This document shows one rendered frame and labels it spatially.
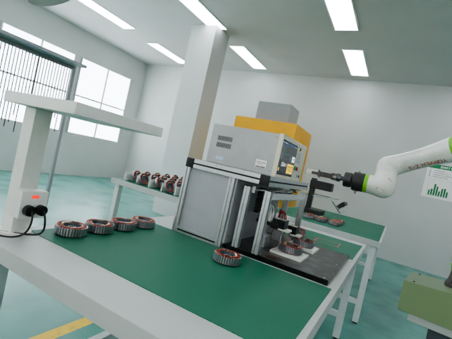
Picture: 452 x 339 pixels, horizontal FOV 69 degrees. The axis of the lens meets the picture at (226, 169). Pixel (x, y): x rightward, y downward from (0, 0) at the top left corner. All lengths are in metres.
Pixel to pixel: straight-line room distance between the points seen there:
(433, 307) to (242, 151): 0.98
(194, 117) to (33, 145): 4.46
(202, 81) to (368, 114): 3.35
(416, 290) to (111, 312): 1.04
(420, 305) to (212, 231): 0.85
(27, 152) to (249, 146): 0.94
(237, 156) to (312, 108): 5.72
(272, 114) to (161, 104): 4.15
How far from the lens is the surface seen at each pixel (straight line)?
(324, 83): 7.38
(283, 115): 5.69
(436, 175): 6.91
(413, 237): 6.90
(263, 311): 1.00
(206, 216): 1.56
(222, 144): 1.68
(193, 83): 5.74
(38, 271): 1.05
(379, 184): 1.70
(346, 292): 2.79
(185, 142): 5.55
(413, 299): 1.43
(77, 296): 0.93
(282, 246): 1.58
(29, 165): 1.25
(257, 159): 1.59
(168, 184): 2.95
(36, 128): 1.24
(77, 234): 1.30
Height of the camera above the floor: 1.14
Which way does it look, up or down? 1 degrees down
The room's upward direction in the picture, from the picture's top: 13 degrees clockwise
